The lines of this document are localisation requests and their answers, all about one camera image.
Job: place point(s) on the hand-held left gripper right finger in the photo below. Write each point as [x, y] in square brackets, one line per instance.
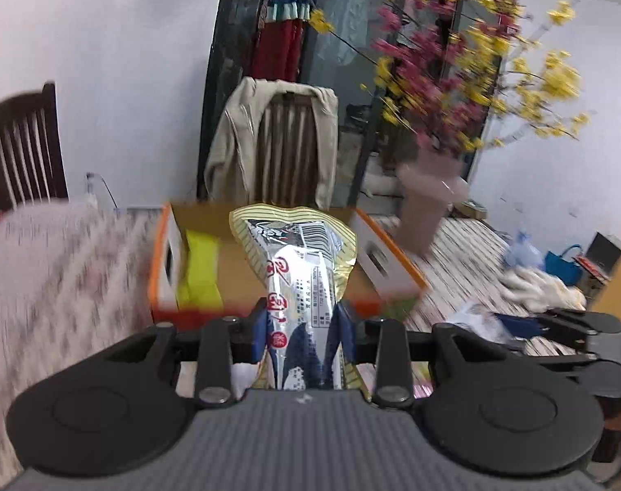
[347, 328]

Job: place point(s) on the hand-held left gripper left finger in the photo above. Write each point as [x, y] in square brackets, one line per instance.
[259, 328]

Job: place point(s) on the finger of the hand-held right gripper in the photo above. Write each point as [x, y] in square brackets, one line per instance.
[556, 350]
[576, 321]

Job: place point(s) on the silver yellow-edged snack packet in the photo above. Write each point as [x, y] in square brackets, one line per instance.
[300, 276]

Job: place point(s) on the orange cardboard box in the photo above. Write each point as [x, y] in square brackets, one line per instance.
[377, 261]

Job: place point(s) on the white crumpled cloth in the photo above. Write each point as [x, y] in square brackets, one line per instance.
[540, 286]

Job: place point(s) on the brown cardboard carton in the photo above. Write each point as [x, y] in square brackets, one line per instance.
[620, 291]

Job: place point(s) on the blue handbag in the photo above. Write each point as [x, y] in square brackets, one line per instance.
[566, 266]

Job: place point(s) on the dark laptop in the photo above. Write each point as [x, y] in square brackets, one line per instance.
[604, 253]

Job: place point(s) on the yellow-green snack packet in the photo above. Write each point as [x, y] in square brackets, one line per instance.
[202, 271]

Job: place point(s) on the clear plastic bag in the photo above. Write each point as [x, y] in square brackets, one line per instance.
[476, 319]

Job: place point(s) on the blue-white plastic bag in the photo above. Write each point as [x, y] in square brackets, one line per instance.
[524, 250]

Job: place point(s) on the pink flower vase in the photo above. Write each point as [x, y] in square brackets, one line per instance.
[423, 204]

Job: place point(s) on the brown wooden chair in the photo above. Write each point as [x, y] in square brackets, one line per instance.
[287, 148]

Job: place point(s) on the beige jacket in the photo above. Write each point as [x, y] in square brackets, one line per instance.
[231, 148]

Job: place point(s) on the pinkish grey quilt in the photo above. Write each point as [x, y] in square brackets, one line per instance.
[59, 286]

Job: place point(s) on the dark-framed glass door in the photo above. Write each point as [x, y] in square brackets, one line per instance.
[359, 87]

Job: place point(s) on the red hanging garment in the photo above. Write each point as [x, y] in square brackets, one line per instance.
[279, 46]

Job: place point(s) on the red and yellow artificial flowers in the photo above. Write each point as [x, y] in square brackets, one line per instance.
[443, 61]

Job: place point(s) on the dark wooden chair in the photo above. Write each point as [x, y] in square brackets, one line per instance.
[26, 153]

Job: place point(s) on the light blue hanging garment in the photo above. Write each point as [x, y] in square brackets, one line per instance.
[343, 20]

